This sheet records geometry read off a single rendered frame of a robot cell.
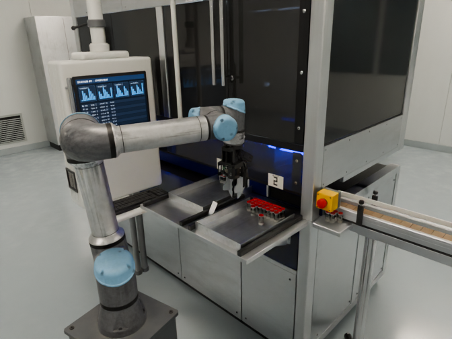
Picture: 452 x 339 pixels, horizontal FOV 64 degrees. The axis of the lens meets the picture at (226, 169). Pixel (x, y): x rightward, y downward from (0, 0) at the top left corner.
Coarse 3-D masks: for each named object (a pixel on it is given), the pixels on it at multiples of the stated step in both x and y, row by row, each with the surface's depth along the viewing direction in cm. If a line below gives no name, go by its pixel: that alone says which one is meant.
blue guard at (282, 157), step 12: (192, 144) 200; (204, 144) 192; (216, 144) 186; (252, 144) 168; (264, 144) 163; (192, 156) 203; (204, 156) 195; (216, 156) 188; (264, 156) 165; (276, 156) 160; (288, 156) 155; (300, 156) 151; (252, 168) 172; (264, 168) 166; (276, 168) 161; (288, 168) 157; (300, 168) 152; (264, 180) 168; (288, 180) 158; (300, 180) 154; (300, 192) 155
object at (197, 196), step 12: (204, 180) 197; (216, 180) 203; (168, 192) 181; (180, 192) 187; (192, 192) 188; (204, 192) 188; (216, 192) 187; (228, 192) 187; (192, 204) 169; (204, 204) 174
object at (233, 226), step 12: (240, 204) 169; (216, 216) 159; (228, 216) 162; (240, 216) 162; (252, 216) 162; (204, 228) 147; (216, 228) 152; (228, 228) 152; (240, 228) 152; (252, 228) 151; (264, 228) 151; (228, 240) 138; (240, 240) 142; (252, 240) 138
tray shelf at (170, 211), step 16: (144, 208) 174; (160, 208) 172; (176, 208) 172; (224, 208) 171; (288, 208) 169; (176, 224) 157; (304, 224) 154; (208, 240) 144; (272, 240) 142; (256, 256) 134
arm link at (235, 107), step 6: (228, 102) 119; (234, 102) 119; (240, 102) 119; (228, 108) 120; (234, 108) 119; (240, 108) 120; (228, 114) 119; (234, 114) 120; (240, 114) 121; (240, 120) 121; (240, 126) 122; (240, 132) 123
